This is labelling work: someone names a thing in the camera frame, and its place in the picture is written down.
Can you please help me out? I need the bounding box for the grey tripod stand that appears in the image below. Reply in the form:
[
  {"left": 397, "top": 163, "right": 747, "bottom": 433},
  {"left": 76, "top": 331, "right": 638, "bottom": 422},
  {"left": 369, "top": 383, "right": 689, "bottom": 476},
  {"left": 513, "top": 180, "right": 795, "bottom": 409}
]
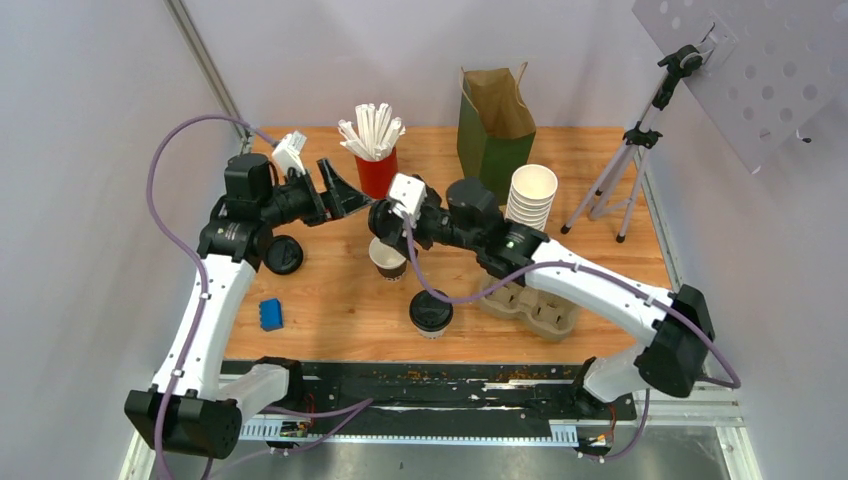
[{"left": 560, "top": 45, "right": 711, "bottom": 243}]

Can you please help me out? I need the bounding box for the white paper cup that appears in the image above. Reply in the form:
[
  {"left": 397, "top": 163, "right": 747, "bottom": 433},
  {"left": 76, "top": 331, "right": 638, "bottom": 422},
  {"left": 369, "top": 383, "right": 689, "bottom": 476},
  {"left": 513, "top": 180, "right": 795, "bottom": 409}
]
[{"left": 417, "top": 328, "right": 446, "bottom": 339}]

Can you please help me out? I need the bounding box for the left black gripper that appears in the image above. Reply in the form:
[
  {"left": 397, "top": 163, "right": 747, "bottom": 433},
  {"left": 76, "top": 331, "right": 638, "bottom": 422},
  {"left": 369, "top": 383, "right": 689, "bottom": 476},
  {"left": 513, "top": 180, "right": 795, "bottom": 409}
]
[{"left": 259, "top": 157, "right": 372, "bottom": 228}]

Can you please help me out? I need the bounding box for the black coffee lid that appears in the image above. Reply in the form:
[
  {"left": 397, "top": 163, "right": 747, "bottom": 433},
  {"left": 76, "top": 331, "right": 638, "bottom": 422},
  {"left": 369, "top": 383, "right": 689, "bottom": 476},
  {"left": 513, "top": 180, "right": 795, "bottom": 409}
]
[{"left": 408, "top": 290, "right": 454, "bottom": 330}]

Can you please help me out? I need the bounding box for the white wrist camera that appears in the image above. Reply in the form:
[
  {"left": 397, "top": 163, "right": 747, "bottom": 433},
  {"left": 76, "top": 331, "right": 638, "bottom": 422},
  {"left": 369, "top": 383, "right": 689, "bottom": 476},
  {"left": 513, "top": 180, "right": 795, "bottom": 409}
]
[
  {"left": 386, "top": 173, "right": 427, "bottom": 223},
  {"left": 271, "top": 130, "right": 307, "bottom": 177}
]

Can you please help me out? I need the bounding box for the green paper bag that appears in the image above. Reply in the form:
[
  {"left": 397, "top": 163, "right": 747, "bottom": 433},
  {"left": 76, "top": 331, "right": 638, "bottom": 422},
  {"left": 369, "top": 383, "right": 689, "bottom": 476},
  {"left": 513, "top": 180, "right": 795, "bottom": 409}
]
[{"left": 457, "top": 63, "right": 537, "bottom": 205}]

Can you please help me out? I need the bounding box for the red cup holder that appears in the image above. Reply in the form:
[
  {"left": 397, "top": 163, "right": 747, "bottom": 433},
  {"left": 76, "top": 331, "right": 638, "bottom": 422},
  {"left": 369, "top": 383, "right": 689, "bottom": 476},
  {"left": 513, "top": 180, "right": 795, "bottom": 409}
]
[{"left": 354, "top": 147, "right": 398, "bottom": 200}]

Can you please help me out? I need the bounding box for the stack of white paper cups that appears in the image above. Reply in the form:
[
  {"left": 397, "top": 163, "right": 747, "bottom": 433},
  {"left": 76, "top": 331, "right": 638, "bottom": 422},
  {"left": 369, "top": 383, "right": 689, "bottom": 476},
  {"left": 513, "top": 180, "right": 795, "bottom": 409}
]
[{"left": 505, "top": 164, "right": 559, "bottom": 231}]

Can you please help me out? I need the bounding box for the grey perforated panel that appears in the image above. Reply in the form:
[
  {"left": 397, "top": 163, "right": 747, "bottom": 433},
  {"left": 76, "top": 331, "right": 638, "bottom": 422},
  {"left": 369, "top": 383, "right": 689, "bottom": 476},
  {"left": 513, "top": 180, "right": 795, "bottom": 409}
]
[{"left": 632, "top": 0, "right": 847, "bottom": 173}]

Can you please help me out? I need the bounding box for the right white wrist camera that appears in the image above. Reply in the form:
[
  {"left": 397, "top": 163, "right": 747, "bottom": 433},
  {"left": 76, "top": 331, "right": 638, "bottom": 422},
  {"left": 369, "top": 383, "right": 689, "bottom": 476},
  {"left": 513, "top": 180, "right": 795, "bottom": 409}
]
[{"left": 386, "top": 173, "right": 427, "bottom": 223}]

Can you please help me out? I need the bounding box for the brown cardboard cup carrier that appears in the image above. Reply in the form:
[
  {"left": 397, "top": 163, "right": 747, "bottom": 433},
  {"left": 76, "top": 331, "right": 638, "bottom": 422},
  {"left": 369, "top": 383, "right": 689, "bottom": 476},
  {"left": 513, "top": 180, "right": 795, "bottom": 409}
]
[{"left": 476, "top": 282, "right": 582, "bottom": 342}]

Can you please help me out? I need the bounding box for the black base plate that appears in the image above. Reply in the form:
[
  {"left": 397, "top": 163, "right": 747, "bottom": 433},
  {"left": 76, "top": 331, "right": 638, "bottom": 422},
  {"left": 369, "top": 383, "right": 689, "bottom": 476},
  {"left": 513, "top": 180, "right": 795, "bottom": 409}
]
[{"left": 264, "top": 360, "right": 639, "bottom": 442}]

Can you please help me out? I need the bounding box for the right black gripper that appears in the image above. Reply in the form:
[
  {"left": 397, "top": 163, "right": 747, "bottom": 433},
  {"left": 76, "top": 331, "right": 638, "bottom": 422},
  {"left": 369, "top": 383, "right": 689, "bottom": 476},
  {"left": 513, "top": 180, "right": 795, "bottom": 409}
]
[{"left": 382, "top": 192, "right": 481, "bottom": 262}]

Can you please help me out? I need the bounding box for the blue toy brick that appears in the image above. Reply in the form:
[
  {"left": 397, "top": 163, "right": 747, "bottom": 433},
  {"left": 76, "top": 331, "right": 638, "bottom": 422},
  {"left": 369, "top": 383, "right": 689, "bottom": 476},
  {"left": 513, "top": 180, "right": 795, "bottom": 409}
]
[{"left": 259, "top": 298, "right": 284, "bottom": 332}]

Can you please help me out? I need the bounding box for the stack of black lids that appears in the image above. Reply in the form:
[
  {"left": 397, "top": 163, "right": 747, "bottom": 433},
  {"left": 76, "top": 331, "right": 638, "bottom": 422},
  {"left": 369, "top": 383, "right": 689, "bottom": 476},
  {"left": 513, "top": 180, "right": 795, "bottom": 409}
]
[{"left": 263, "top": 235, "right": 305, "bottom": 275}]

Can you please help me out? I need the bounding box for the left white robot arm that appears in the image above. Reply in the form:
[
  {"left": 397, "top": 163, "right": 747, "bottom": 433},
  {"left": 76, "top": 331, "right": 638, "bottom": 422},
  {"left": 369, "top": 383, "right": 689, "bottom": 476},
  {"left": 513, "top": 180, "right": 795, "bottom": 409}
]
[{"left": 124, "top": 153, "right": 373, "bottom": 459}]

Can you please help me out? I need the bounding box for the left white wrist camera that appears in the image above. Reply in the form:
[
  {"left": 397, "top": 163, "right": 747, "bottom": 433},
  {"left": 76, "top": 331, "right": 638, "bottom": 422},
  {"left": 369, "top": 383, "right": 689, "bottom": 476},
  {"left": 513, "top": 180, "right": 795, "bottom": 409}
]
[{"left": 271, "top": 130, "right": 307, "bottom": 177}]

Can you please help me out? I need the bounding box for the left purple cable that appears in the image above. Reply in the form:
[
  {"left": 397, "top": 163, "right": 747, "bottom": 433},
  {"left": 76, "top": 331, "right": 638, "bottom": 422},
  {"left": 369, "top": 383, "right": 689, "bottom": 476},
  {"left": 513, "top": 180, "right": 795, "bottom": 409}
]
[{"left": 146, "top": 113, "right": 280, "bottom": 480}]

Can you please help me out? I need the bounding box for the white wrapped straws bundle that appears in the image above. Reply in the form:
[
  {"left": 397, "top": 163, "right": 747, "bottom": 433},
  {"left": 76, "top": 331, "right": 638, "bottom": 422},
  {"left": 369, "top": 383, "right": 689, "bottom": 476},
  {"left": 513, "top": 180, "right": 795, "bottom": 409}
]
[{"left": 337, "top": 103, "right": 406, "bottom": 162}]

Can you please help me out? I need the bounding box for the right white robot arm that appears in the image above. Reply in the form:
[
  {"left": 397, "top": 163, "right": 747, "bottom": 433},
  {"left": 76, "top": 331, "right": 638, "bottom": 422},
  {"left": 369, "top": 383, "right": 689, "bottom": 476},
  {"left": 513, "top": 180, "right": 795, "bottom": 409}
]
[{"left": 368, "top": 174, "right": 715, "bottom": 418}]

